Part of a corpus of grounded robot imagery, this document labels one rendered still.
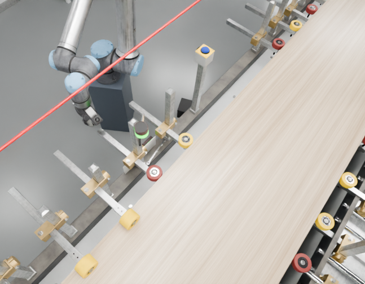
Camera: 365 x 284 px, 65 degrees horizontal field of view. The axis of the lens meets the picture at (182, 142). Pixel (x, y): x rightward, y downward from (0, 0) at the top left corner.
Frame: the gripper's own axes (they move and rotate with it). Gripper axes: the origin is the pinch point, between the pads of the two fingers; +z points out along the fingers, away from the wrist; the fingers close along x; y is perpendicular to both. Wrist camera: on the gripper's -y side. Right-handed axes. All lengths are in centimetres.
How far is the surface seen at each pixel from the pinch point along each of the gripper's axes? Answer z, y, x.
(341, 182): -5, -117, -70
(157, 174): -7.0, -48.7, -3.9
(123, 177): 13.4, -30.6, 6.1
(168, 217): -7, -68, 7
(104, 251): -7, -59, 37
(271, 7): -25, -20, -129
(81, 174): -12.7, -26.0, 23.4
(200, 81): -18, -28, -55
